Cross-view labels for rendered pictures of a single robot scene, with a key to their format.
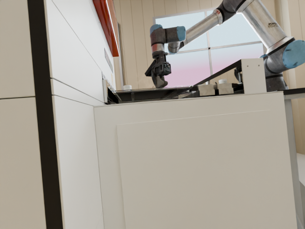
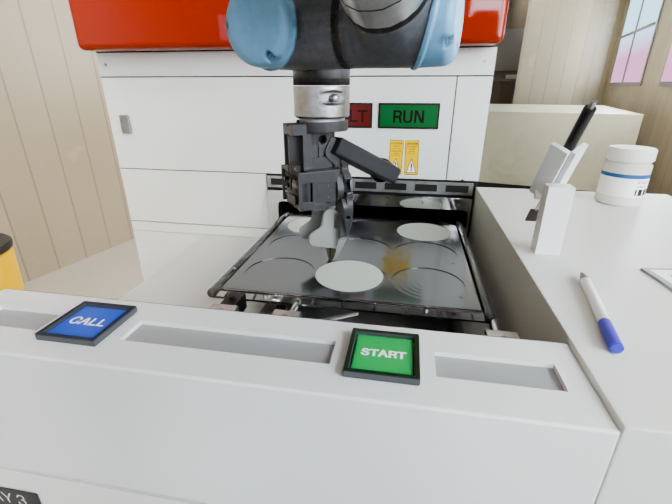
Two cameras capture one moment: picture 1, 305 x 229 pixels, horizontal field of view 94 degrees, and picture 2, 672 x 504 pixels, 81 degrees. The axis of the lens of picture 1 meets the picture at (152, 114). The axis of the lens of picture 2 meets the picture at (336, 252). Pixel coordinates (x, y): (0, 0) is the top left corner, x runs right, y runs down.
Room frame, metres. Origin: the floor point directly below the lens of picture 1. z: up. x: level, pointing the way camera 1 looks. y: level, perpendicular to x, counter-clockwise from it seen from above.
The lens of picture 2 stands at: (0.98, -0.60, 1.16)
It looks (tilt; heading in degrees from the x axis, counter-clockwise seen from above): 23 degrees down; 107
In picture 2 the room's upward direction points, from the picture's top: straight up
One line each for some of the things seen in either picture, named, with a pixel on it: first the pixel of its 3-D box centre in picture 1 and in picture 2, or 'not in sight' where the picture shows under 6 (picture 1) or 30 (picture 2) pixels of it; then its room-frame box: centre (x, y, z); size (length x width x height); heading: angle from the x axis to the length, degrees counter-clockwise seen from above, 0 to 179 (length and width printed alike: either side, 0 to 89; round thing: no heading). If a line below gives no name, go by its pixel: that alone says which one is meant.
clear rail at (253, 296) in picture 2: (179, 93); (343, 304); (0.85, -0.18, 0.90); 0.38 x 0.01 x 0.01; 7
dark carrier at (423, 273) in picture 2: (150, 95); (360, 250); (0.83, 0.00, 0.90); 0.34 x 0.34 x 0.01; 7
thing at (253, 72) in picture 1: (214, 90); (239, 405); (0.81, -0.36, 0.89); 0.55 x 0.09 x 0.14; 7
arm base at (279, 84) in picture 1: (270, 85); not in sight; (0.86, -0.73, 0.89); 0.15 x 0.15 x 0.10
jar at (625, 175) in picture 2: (127, 91); (624, 175); (1.25, 0.20, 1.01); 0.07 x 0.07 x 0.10
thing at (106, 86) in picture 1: (112, 98); (364, 214); (0.79, 0.21, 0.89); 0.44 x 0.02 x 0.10; 7
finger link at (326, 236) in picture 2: (163, 84); (325, 237); (0.80, -0.08, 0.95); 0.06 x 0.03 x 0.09; 44
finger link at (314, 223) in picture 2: (159, 83); (317, 231); (0.78, -0.06, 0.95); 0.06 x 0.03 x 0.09; 44
